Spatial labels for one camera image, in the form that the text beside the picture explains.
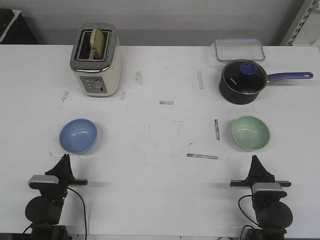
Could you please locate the glass lid with blue knob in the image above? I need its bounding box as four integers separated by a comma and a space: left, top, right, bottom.
222, 59, 268, 95

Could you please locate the green bowl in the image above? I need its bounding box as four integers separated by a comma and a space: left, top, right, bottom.
231, 115, 271, 151

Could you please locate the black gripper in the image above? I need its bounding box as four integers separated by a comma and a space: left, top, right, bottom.
39, 154, 88, 203
229, 155, 292, 208

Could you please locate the blue bowl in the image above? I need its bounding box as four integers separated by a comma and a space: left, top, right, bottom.
59, 118, 98, 154

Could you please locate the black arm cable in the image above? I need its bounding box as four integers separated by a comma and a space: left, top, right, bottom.
238, 195, 260, 238
67, 187, 88, 238

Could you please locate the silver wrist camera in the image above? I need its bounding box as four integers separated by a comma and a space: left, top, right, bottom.
28, 175, 59, 190
251, 182, 287, 199

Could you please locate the cream and chrome toaster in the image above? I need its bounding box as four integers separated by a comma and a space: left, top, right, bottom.
70, 22, 123, 97

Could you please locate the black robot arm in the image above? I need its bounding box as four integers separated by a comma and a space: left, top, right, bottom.
229, 155, 293, 240
25, 154, 88, 240

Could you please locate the white slotted metal rack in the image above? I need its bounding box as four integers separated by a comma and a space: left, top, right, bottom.
279, 0, 320, 46

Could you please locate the slice of toast bread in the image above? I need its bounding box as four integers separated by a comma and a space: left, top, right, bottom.
90, 28, 105, 60

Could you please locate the black box in corner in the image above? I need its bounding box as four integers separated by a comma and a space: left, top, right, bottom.
0, 8, 38, 45

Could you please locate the dark blue saucepan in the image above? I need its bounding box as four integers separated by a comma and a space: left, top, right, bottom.
219, 72, 314, 105

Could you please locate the clear blue-rimmed plastic container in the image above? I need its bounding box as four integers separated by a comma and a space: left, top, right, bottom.
211, 38, 265, 62

